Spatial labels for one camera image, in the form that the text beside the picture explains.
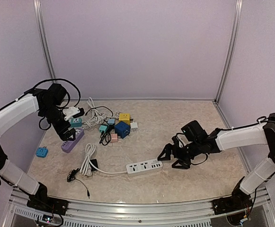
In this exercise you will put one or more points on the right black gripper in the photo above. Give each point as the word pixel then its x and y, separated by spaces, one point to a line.
pixel 169 147

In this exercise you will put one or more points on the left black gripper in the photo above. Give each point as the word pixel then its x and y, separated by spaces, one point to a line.
pixel 59 130

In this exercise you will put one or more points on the white power strip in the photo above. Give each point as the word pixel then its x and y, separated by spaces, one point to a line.
pixel 144 167

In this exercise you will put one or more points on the pink plug adapter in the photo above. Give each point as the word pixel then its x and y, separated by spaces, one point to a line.
pixel 114 138

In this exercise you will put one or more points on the dark blue cube socket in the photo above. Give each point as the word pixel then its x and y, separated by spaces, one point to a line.
pixel 122 129

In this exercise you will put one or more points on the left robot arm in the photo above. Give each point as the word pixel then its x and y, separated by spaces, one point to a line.
pixel 46 100

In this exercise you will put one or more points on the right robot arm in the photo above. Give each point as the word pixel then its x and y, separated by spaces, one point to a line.
pixel 252 137

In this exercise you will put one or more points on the teal plug adapter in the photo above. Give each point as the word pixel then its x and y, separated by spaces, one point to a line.
pixel 103 128

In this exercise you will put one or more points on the light blue plug adapter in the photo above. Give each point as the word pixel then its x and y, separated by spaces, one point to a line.
pixel 111 122

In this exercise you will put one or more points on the white plug adapter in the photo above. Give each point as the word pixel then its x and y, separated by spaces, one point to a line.
pixel 134 126

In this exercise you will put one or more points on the purple power strip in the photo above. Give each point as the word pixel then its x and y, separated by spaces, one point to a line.
pixel 68 146

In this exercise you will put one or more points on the teal power strip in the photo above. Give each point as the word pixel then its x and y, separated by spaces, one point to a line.
pixel 75 122

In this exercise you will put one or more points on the yellow cube socket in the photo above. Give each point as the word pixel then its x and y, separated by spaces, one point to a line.
pixel 124 117

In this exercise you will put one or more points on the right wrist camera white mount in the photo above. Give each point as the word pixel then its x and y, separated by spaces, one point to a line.
pixel 180 141

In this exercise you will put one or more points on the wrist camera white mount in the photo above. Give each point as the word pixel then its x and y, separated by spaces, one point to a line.
pixel 180 141
pixel 73 112

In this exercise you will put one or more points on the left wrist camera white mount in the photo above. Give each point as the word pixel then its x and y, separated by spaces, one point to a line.
pixel 73 112

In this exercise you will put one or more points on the black power adapter with cable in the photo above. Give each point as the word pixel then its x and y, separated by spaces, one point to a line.
pixel 72 175

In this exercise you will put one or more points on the aluminium front rail frame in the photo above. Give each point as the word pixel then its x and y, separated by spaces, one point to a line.
pixel 199 213

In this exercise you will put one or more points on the left aluminium corner post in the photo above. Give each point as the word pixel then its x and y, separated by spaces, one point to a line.
pixel 43 39

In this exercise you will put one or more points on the aluminium corner post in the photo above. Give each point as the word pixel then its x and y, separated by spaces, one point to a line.
pixel 43 39
pixel 230 51

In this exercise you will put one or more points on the right aluminium corner post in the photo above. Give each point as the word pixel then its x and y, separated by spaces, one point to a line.
pixel 230 51

